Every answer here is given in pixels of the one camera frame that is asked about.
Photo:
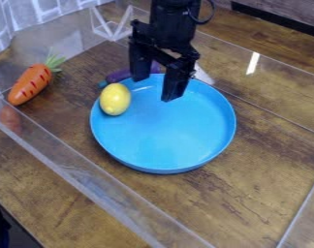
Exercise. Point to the yellow toy lemon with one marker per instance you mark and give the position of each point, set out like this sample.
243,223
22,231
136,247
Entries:
115,99

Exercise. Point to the orange toy carrot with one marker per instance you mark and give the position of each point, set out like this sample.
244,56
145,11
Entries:
34,80

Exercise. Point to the blue round tray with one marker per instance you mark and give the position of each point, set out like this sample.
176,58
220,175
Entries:
168,137

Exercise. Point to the white checkered curtain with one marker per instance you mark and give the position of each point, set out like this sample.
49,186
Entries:
23,13

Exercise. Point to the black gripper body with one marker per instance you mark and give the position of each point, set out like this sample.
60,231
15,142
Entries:
171,28

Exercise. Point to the purple toy eggplant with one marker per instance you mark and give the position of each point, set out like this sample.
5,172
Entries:
124,73

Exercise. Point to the clear acrylic enclosure wall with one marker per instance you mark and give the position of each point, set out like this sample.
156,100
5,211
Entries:
78,200

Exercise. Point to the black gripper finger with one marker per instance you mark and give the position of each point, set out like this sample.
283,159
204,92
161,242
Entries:
180,70
140,61

